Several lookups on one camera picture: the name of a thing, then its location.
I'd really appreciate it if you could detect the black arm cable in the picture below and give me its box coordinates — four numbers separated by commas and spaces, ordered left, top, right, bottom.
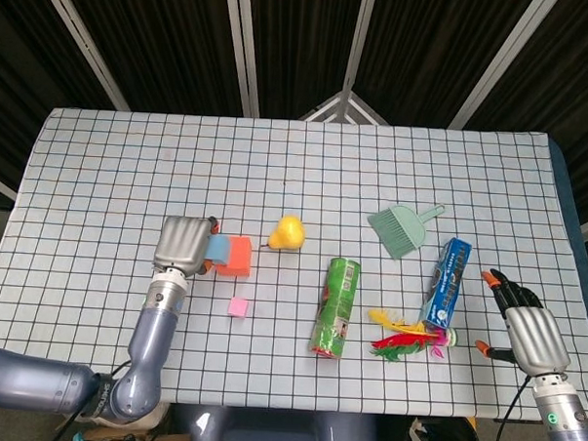
495, 375, 532, 441

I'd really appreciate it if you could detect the grey-blue robot torso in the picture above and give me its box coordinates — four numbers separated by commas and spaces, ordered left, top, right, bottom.
170, 403, 379, 441

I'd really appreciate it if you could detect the white black-grid tablecloth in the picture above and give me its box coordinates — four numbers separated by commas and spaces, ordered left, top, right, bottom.
0, 103, 588, 423

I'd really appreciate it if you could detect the black pleated curtain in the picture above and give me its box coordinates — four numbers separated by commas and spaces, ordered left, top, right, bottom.
0, 0, 588, 234

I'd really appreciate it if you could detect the large orange foam block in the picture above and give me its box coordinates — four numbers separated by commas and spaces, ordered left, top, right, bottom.
216, 235, 254, 279

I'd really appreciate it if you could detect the colourful feather shuttlecock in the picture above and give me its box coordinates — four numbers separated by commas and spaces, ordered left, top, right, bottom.
365, 307, 461, 366

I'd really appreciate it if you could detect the mint green hand brush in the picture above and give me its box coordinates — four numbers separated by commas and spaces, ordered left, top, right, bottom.
365, 199, 446, 263

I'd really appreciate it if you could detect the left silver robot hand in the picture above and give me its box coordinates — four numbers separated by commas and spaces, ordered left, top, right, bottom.
152, 213, 223, 280

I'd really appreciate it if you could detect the white partition foot frame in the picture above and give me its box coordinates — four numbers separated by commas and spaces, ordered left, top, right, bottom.
297, 86, 391, 127

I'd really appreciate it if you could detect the blue table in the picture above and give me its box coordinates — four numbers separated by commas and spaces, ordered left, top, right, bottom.
535, 136, 588, 371

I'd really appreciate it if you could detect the small pink cube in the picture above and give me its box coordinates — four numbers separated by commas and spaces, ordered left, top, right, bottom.
227, 296, 251, 320

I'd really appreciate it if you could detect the blue cardboard box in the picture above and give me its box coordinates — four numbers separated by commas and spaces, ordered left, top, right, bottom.
418, 236, 473, 333

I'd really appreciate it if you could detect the yellow pear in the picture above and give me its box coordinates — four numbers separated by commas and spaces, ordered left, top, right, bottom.
261, 214, 308, 254

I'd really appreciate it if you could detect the green chip can red lid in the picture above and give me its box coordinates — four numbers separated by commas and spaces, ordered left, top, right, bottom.
307, 256, 362, 360

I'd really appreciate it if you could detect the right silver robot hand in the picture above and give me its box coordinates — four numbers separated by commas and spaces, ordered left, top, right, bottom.
473, 267, 575, 378

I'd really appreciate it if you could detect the blue foam cube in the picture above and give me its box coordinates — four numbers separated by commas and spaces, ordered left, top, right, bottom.
204, 234, 232, 267

